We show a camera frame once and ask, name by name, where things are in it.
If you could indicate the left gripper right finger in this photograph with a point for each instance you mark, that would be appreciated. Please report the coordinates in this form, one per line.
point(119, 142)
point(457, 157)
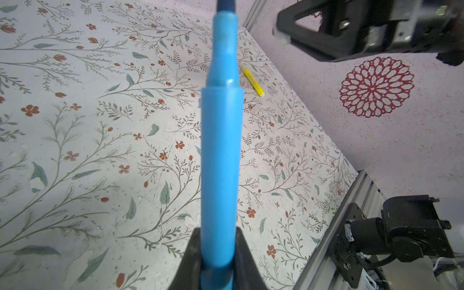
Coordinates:
point(246, 273)

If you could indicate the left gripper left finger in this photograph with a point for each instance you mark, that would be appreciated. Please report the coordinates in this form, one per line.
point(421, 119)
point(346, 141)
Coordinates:
point(188, 273)

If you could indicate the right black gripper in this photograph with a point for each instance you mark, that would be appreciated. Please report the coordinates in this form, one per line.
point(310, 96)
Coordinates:
point(357, 29)

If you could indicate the yellow highlighter pen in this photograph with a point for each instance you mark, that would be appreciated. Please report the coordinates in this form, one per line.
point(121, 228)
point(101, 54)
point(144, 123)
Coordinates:
point(254, 83)

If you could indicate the blue highlighter pen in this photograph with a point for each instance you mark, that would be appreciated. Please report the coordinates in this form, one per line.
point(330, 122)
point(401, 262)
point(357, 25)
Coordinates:
point(221, 128)

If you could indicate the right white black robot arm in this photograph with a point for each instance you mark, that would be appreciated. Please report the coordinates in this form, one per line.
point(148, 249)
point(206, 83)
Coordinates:
point(409, 227)

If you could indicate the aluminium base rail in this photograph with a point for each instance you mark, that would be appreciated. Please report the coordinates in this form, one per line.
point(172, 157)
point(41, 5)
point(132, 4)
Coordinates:
point(363, 200)

